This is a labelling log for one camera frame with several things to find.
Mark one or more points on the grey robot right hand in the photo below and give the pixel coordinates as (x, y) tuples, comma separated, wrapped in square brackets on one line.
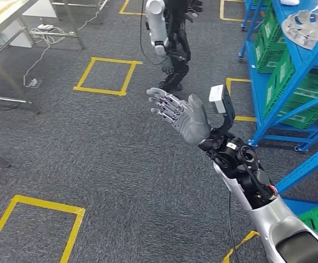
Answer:
[(192, 121)]

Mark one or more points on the silver black robot right arm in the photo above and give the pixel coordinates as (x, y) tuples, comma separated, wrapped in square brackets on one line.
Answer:
[(285, 225)]

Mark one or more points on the blue metal shelf rack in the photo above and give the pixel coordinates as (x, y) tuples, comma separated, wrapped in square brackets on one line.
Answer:
[(257, 90), (306, 170)]

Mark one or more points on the white plastic part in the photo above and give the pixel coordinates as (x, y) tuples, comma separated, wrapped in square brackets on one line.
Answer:
[(289, 1)]

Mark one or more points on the black white humanoid robot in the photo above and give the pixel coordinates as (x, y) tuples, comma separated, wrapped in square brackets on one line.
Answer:
[(175, 40)]

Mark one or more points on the silver plastic hubcap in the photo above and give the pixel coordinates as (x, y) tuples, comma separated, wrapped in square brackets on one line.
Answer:
[(306, 32)]

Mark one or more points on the steel table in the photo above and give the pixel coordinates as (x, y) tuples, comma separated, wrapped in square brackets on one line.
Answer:
[(71, 21), (0, 11)]

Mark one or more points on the steel floor socket box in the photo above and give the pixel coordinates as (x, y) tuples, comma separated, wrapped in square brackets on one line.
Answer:
[(33, 83)]

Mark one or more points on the white power strip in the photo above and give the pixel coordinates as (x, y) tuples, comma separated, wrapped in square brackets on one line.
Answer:
[(45, 26)]

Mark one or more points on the white cabinet panel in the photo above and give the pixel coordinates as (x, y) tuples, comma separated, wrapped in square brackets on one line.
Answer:
[(16, 36)]

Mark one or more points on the wrist camera with black bracket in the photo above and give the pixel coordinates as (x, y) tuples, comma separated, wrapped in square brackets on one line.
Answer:
[(217, 98)]

